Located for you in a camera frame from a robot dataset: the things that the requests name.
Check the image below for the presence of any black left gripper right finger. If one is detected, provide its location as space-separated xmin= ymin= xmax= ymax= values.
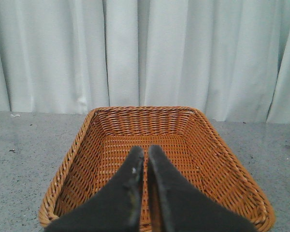
xmin=148 ymin=145 xmax=257 ymax=232

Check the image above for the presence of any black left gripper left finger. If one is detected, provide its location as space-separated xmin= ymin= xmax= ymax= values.
xmin=45 ymin=146 xmax=144 ymax=232

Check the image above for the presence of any brown wicker basket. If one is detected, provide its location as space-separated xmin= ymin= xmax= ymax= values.
xmin=38 ymin=106 xmax=276 ymax=232

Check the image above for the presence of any white curtain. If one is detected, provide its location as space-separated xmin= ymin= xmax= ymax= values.
xmin=0 ymin=0 xmax=290 ymax=123

